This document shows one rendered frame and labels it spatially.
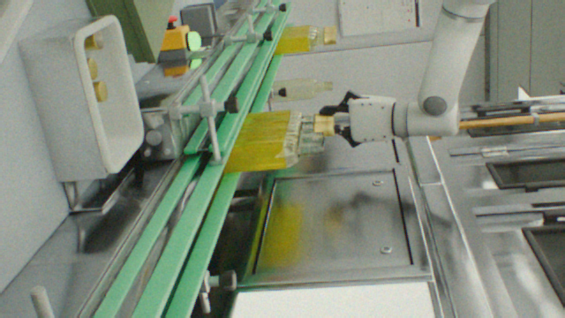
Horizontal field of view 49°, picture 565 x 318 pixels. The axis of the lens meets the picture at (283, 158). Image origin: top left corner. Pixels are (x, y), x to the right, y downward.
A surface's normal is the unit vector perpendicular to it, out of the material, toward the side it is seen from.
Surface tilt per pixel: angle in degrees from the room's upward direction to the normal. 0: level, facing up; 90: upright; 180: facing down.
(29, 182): 0
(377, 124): 106
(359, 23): 90
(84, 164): 90
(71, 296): 90
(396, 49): 90
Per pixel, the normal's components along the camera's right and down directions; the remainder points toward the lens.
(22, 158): 0.99, -0.08
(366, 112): -0.38, 0.31
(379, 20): -0.08, 0.39
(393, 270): -0.13, -0.92
